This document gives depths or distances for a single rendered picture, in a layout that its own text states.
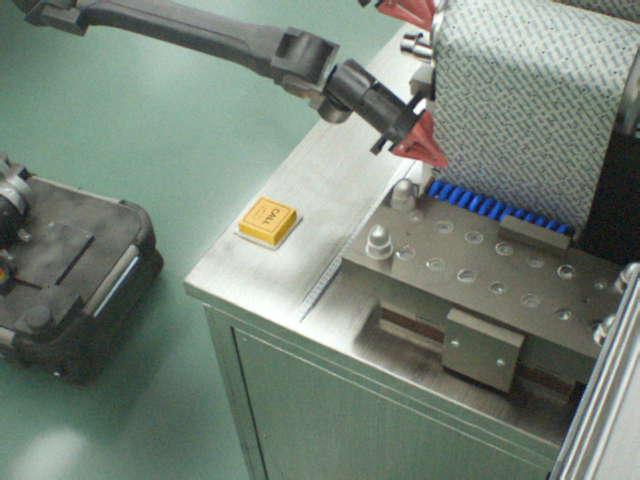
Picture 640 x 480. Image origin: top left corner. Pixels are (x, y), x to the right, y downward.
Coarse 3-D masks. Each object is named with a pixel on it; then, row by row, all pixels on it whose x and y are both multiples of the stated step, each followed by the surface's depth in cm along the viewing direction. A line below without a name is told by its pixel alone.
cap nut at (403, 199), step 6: (402, 180) 111; (408, 180) 111; (396, 186) 111; (402, 186) 111; (408, 186) 111; (396, 192) 112; (402, 192) 111; (408, 192) 111; (414, 192) 113; (396, 198) 112; (402, 198) 112; (408, 198) 112; (414, 198) 113; (396, 204) 113; (402, 204) 112; (408, 204) 113; (414, 204) 114; (396, 210) 113; (402, 210) 113; (408, 210) 113
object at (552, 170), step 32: (448, 96) 106; (448, 128) 109; (480, 128) 106; (512, 128) 104; (544, 128) 101; (448, 160) 113; (480, 160) 110; (512, 160) 107; (544, 160) 104; (576, 160) 102; (480, 192) 114; (512, 192) 111; (544, 192) 108; (576, 192) 105; (576, 224) 109
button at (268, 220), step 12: (264, 204) 130; (276, 204) 130; (252, 216) 129; (264, 216) 129; (276, 216) 128; (288, 216) 128; (240, 228) 129; (252, 228) 127; (264, 228) 127; (276, 228) 127; (288, 228) 129; (264, 240) 128; (276, 240) 127
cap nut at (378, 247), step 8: (376, 232) 105; (384, 232) 105; (368, 240) 107; (376, 240) 105; (384, 240) 106; (368, 248) 108; (376, 248) 106; (384, 248) 106; (368, 256) 108; (376, 256) 107; (384, 256) 107
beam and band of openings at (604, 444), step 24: (624, 336) 47; (624, 360) 24; (624, 384) 22; (600, 408) 44; (624, 408) 22; (600, 432) 21; (624, 432) 21; (576, 456) 42; (600, 456) 21; (624, 456) 21
